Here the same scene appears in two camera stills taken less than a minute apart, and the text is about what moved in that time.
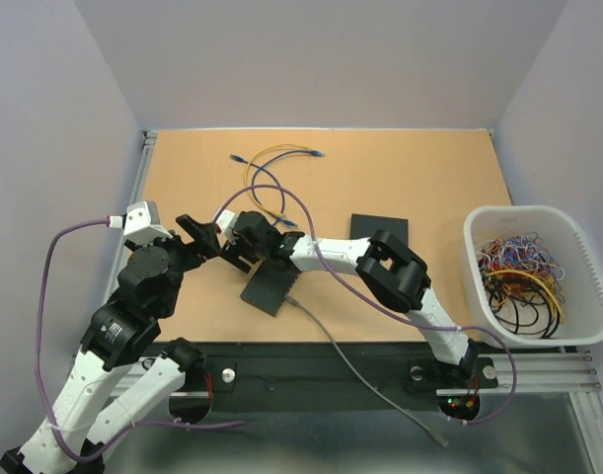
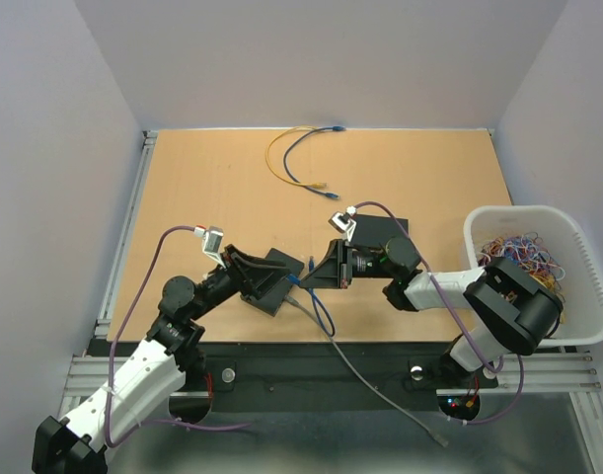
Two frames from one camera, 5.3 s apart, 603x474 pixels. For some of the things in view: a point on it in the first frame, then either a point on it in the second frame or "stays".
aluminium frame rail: x=544 y=373 stays
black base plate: x=192 y=377 stays
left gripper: x=208 y=241 to x=247 y=271
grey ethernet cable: x=367 y=379 stays
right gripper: x=232 y=251 to x=335 y=270
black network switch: x=365 y=226 stays
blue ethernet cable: x=242 y=160 to x=295 y=279
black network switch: x=270 y=284 stays
